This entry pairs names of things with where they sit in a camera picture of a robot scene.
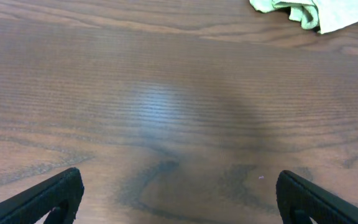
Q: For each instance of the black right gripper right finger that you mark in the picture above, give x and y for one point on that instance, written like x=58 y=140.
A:
x=301 y=201

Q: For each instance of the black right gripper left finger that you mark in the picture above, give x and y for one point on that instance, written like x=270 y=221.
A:
x=58 y=198

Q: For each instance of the light green cloth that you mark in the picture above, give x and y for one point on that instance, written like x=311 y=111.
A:
x=327 y=15

